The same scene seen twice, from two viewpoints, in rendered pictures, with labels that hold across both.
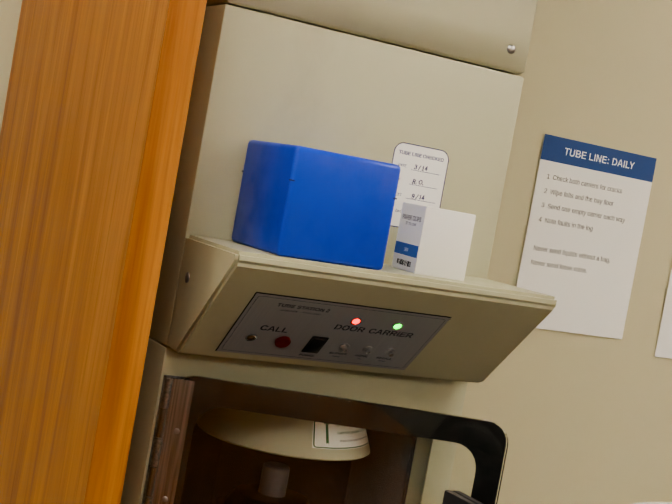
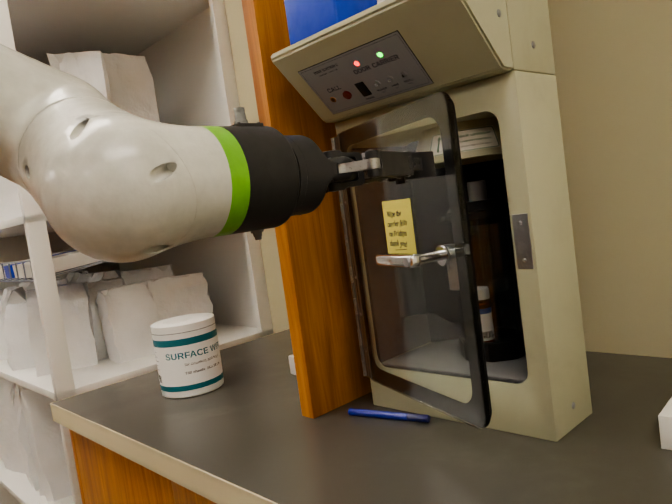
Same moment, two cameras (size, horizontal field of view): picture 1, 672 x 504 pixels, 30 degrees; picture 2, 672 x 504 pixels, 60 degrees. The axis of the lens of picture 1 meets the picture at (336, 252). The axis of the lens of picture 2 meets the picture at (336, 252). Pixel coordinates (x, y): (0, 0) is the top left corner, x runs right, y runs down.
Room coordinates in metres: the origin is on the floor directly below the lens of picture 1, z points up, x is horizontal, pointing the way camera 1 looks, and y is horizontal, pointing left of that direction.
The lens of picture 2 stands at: (0.81, -0.78, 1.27)
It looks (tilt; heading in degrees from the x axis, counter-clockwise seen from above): 4 degrees down; 75
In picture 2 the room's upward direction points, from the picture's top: 8 degrees counter-clockwise
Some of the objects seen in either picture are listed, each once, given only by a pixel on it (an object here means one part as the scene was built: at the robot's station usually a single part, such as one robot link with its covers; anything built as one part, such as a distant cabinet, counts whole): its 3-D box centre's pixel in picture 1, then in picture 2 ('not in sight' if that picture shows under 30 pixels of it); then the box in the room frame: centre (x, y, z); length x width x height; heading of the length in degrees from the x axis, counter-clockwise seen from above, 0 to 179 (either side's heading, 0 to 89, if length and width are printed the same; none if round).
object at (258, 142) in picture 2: not in sight; (246, 174); (0.87, -0.26, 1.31); 0.09 x 0.06 x 0.12; 118
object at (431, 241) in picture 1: (433, 241); not in sight; (1.13, -0.08, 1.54); 0.05 x 0.05 x 0.06; 22
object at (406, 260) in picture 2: not in sight; (409, 258); (1.08, -0.11, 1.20); 0.10 x 0.05 x 0.03; 99
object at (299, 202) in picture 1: (314, 204); (334, 7); (1.07, 0.03, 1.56); 0.10 x 0.10 x 0.09; 28
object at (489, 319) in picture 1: (366, 321); (380, 61); (1.10, -0.04, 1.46); 0.32 x 0.11 x 0.10; 118
